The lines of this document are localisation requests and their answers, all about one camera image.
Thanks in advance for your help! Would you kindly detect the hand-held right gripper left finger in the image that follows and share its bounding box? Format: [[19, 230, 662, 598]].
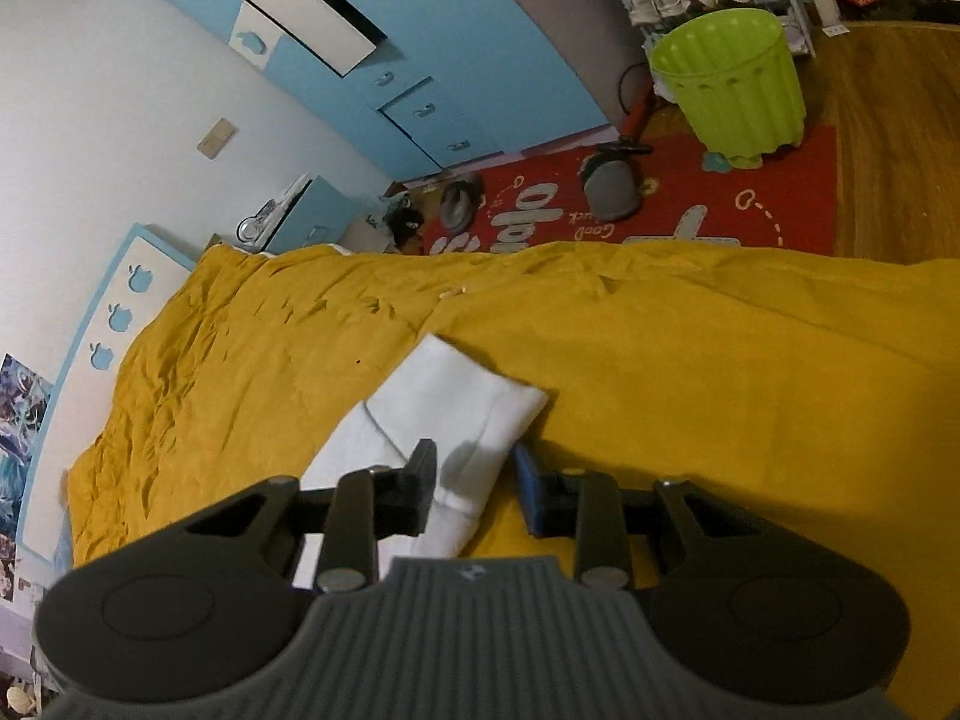
[[184, 439, 438, 592]]

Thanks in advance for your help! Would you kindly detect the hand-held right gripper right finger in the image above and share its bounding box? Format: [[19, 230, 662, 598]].
[[512, 441, 760, 590]]

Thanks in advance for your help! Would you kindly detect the white small garment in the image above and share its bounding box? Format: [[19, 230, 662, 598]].
[[289, 334, 550, 590]]

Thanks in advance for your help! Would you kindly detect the yellow bedspread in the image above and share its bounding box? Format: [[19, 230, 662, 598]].
[[64, 240, 960, 720]]

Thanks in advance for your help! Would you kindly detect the grey slipper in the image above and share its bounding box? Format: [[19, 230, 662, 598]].
[[580, 150, 643, 221], [439, 174, 485, 234]]

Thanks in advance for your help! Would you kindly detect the blue nightstand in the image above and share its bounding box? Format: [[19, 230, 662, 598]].
[[259, 174, 362, 256]]

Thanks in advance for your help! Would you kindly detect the red printed floor rug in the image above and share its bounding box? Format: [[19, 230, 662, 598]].
[[424, 124, 839, 257]]

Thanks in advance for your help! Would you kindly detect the white and blue headboard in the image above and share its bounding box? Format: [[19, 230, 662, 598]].
[[19, 223, 200, 563]]

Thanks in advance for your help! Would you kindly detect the red floor pump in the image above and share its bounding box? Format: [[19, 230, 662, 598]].
[[619, 86, 662, 145]]

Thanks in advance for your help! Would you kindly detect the blue and white wardrobe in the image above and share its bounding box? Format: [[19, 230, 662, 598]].
[[112, 0, 613, 182]]

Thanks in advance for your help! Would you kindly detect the green plastic waste bin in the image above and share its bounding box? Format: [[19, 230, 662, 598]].
[[646, 9, 807, 170]]

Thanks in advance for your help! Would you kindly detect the beige wall switch plate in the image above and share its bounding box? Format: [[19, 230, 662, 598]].
[[196, 118, 239, 159]]

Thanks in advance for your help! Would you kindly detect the wall poster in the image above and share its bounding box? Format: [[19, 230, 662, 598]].
[[0, 352, 55, 602]]

